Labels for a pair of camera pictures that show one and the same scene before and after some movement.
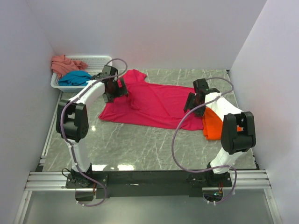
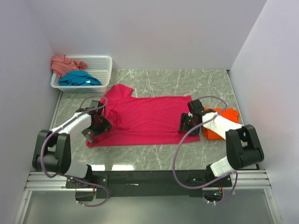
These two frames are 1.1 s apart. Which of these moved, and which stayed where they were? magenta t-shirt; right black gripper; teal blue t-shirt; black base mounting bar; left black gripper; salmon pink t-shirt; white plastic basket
Moved: left black gripper; right black gripper; magenta t-shirt
Stayed: salmon pink t-shirt; black base mounting bar; teal blue t-shirt; white plastic basket
